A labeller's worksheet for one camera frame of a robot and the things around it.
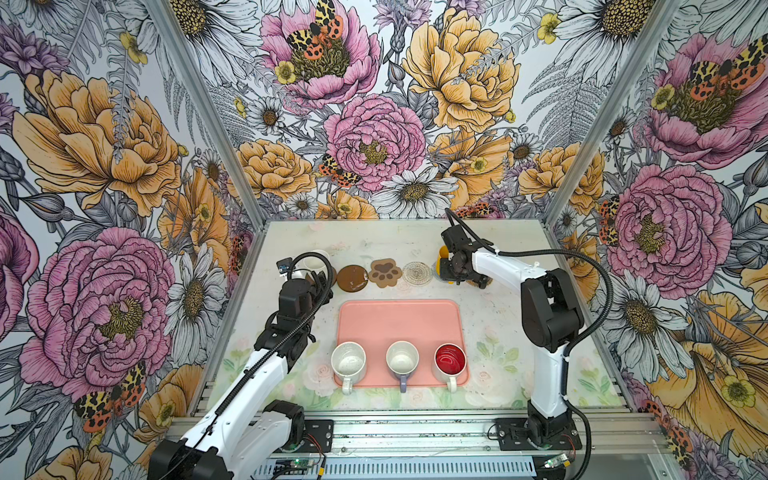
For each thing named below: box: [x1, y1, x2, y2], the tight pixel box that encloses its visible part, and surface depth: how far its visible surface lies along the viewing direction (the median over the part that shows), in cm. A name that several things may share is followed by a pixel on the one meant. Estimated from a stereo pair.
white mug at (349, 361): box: [331, 341, 367, 395], surface depth 81 cm
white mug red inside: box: [432, 342, 467, 393], surface depth 82 cm
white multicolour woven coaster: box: [402, 261, 432, 286], surface depth 107 cm
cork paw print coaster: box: [368, 258, 403, 289], surface depth 107 cm
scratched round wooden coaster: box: [336, 264, 369, 293], surface depth 107 cm
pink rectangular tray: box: [335, 299, 469, 388], surface depth 96 cm
